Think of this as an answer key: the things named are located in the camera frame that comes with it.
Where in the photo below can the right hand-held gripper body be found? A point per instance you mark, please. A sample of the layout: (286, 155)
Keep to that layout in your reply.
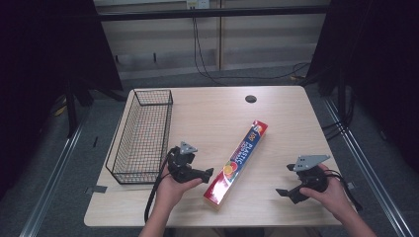
(311, 179)

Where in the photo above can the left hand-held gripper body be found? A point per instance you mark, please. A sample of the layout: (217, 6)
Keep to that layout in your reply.
(179, 164)

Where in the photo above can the red blue plastic wrap box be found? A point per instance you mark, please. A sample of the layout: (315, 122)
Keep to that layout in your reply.
(235, 164)

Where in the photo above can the person's left hand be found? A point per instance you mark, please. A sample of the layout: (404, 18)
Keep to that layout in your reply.
(171, 192)

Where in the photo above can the person's right hand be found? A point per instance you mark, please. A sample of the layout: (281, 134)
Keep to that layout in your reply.
(334, 197)

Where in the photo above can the small grey tape piece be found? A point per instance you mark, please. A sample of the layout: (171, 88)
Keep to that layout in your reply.
(351, 185)

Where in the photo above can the grey tape strip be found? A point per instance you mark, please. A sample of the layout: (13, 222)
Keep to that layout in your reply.
(99, 189)

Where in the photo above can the black metal stand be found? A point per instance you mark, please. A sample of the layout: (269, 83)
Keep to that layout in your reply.
(72, 108)

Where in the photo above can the black curtain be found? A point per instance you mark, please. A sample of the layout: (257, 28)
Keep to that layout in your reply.
(49, 65)
(378, 65)

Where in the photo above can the black horizontal bar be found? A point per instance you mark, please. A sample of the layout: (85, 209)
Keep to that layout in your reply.
(214, 13)

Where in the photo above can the metal floor rail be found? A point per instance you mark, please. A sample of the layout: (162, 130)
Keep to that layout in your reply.
(52, 184)
(372, 174)

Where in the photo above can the wooden wall post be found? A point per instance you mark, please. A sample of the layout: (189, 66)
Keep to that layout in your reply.
(220, 36)

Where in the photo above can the white wall outlet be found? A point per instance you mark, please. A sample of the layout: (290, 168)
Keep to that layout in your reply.
(197, 3)

